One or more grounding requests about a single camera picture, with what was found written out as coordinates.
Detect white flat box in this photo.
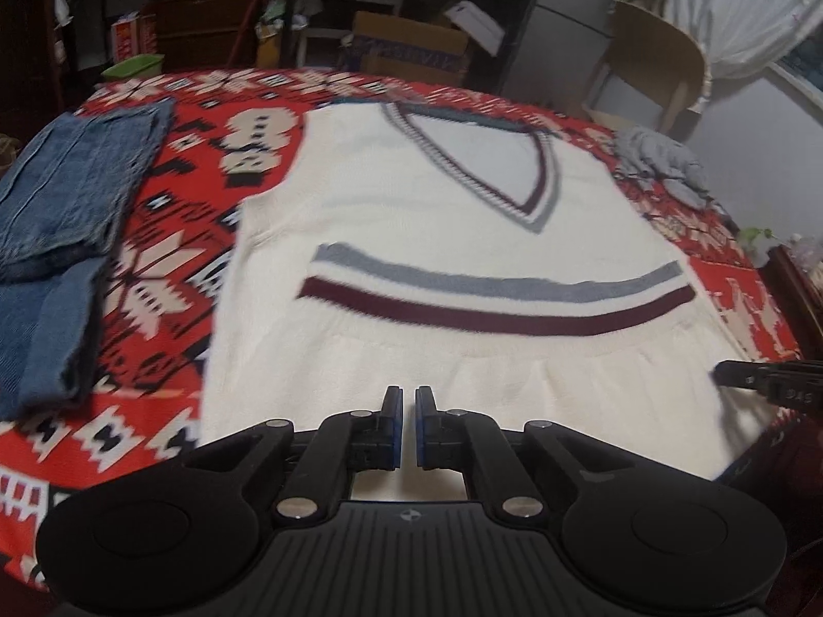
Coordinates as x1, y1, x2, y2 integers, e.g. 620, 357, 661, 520
443, 1, 506, 56

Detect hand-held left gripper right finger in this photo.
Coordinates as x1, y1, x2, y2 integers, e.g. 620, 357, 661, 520
416, 387, 634, 520

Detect grey sweater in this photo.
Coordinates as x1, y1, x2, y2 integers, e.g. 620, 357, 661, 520
607, 125, 714, 210

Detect small green plant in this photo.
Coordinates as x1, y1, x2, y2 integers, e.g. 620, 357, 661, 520
736, 225, 779, 264

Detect blue jeans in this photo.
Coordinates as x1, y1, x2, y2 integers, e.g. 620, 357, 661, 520
0, 98, 176, 422

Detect beige wooden chair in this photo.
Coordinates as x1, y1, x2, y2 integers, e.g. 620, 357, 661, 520
582, 0, 708, 136

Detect window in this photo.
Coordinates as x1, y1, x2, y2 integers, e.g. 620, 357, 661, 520
775, 32, 823, 97

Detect cardboard box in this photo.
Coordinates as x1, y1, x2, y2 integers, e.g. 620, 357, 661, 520
350, 11, 473, 84

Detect wooden drawer cabinet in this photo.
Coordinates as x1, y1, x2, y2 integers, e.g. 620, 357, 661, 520
145, 0, 264, 71

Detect brown paper bag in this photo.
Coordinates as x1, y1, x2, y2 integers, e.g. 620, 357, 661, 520
256, 13, 290, 68

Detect red printed carton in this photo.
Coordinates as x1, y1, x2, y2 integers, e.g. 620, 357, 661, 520
111, 13, 158, 59

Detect white hanging fabric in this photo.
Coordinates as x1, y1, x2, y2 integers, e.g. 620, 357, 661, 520
662, 0, 823, 78

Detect red patterned blanket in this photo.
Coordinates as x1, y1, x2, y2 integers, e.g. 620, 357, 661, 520
0, 67, 804, 592

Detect green waste bin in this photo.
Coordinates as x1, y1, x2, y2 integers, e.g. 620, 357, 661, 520
101, 55, 165, 81

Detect grey refrigerator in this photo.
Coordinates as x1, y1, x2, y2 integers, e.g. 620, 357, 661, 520
502, 0, 628, 117

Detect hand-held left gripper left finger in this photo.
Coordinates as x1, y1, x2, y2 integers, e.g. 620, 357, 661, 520
183, 387, 403, 523

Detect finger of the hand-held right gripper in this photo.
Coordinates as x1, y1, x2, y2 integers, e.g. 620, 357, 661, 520
712, 361, 823, 409

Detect dark wooden nightstand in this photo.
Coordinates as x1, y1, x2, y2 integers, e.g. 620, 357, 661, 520
765, 244, 823, 361

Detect cream knit vest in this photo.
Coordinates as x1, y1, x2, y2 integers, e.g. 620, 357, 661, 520
202, 99, 782, 502

